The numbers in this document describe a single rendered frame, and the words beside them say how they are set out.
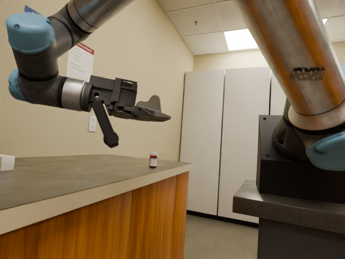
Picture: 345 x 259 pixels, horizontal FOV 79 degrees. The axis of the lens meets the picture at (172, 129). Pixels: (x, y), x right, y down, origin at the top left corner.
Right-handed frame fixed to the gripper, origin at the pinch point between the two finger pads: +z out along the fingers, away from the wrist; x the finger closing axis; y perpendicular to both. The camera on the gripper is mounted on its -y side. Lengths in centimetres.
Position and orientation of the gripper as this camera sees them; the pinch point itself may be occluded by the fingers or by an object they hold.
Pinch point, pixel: (165, 119)
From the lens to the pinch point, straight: 54.6
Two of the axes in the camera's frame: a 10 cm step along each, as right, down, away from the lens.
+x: -2.2, 1.6, 9.6
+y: 1.3, -9.7, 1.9
